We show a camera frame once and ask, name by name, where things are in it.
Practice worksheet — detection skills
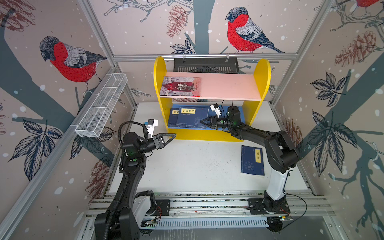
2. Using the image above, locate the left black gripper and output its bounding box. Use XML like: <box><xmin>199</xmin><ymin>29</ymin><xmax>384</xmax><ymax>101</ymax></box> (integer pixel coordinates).
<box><xmin>138</xmin><ymin>135</ymin><xmax>176</xmax><ymax>156</ymax></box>

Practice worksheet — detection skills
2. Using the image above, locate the navy blue book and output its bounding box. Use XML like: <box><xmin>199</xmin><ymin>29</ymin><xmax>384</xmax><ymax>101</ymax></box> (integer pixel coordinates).
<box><xmin>241</xmin><ymin>146</ymin><xmax>265</xmax><ymax>176</ymax></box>
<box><xmin>176</xmin><ymin>107</ymin><xmax>209</xmax><ymax>130</ymax></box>
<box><xmin>168</xmin><ymin>108</ymin><xmax>179</xmax><ymax>129</ymax></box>

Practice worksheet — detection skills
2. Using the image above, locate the red illustrated book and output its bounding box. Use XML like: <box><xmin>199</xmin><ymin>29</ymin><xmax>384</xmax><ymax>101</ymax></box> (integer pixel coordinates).
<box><xmin>160</xmin><ymin>77</ymin><xmax>201</xmax><ymax>97</ymax></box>

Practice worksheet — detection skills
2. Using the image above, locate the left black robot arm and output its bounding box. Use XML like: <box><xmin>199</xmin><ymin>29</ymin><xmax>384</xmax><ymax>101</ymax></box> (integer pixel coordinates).
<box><xmin>95</xmin><ymin>124</ymin><xmax>177</xmax><ymax>240</ymax></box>

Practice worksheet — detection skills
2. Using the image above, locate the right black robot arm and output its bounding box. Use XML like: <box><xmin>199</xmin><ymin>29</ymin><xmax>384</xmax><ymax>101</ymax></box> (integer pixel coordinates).
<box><xmin>200</xmin><ymin>106</ymin><xmax>299</xmax><ymax>214</ymax></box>

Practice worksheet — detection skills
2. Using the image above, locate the yellow pink blue shelf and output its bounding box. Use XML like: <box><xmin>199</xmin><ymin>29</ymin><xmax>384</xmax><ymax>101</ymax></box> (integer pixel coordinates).
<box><xmin>154</xmin><ymin>57</ymin><xmax>272</xmax><ymax>144</ymax></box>

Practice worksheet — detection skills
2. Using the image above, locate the black mesh tray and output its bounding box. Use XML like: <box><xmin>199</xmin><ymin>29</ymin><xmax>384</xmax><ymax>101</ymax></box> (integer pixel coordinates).
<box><xmin>174</xmin><ymin>58</ymin><xmax>239</xmax><ymax>74</ymax></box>

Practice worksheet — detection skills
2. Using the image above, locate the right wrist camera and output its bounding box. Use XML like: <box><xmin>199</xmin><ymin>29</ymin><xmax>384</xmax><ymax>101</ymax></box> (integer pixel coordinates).
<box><xmin>210</xmin><ymin>104</ymin><xmax>222</xmax><ymax>118</ymax></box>

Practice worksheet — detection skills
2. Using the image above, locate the aluminium mounting rail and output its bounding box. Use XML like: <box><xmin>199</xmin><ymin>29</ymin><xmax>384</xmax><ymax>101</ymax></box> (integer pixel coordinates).
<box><xmin>85</xmin><ymin>191</ymin><xmax>335</xmax><ymax>220</ymax></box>

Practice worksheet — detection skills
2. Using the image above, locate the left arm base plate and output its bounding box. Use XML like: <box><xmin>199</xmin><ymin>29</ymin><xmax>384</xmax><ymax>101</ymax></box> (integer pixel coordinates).
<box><xmin>145</xmin><ymin>200</ymin><xmax>171</xmax><ymax>217</ymax></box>

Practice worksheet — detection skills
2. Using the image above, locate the white wire mesh basket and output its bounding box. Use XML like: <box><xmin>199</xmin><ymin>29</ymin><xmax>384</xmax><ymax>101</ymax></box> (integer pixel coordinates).
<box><xmin>75</xmin><ymin>73</ymin><xmax>128</xmax><ymax>138</ymax></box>

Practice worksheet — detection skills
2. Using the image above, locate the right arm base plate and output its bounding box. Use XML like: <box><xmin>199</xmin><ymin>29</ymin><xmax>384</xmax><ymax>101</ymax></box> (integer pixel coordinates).
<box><xmin>247</xmin><ymin>197</ymin><xmax>291</xmax><ymax>215</ymax></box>

